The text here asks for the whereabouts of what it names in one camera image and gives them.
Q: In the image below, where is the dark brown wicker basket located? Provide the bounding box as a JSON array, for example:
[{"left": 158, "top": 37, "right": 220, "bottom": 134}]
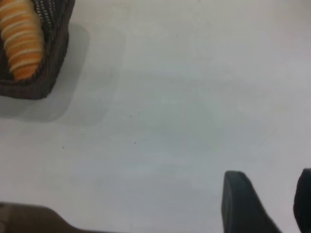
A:
[{"left": 0, "top": 0, "right": 75, "bottom": 100}]

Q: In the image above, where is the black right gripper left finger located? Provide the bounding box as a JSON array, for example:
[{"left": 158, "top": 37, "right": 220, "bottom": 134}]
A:
[{"left": 220, "top": 170, "right": 284, "bottom": 233}]

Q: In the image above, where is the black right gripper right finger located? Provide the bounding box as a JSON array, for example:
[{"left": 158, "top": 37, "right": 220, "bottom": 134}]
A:
[{"left": 293, "top": 168, "right": 311, "bottom": 233}]

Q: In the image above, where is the striped orange bread roll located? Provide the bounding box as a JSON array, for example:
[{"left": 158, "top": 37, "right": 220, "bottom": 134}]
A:
[{"left": 0, "top": 0, "right": 46, "bottom": 81}]

